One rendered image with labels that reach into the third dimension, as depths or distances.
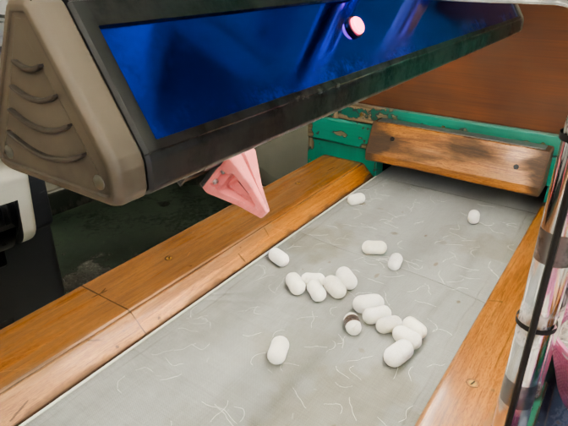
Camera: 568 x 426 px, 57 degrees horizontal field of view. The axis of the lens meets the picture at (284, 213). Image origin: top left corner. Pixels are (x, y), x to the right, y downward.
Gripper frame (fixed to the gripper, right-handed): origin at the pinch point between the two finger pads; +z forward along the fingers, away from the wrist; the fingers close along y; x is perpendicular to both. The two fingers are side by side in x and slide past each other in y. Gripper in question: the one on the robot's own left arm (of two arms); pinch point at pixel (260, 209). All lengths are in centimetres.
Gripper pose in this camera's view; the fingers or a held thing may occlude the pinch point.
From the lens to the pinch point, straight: 61.1
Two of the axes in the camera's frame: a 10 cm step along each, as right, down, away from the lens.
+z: 6.3, 7.7, -1.1
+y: 5.7, -3.6, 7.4
